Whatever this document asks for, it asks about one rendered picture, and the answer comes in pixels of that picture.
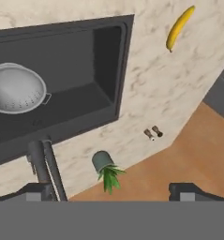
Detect green potted plant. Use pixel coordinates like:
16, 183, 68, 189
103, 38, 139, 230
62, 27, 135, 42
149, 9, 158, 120
91, 150, 127, 195

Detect dark grey cupboard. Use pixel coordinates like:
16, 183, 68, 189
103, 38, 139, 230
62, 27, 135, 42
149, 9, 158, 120
202, 59, 224, 126

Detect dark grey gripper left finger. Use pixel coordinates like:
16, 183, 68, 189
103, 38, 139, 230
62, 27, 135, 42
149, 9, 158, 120
0, 183, 59, 203

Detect dark grey sink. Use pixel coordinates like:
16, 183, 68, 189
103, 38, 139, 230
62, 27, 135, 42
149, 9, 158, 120
0, 13, 136, 169

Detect white-tipped salt shaker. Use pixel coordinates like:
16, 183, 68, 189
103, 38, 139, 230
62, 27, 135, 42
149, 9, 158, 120
143, 128, 156, 142

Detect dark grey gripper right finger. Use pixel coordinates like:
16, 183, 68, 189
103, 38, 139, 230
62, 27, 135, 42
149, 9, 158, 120
168, 182, 224, 203

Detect dark grey sink faucet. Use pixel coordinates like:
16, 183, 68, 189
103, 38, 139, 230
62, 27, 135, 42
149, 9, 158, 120
26, 139, 68, 203

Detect yellow banana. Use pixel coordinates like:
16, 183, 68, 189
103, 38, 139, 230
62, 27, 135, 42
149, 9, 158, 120
165, 5, 196, 53

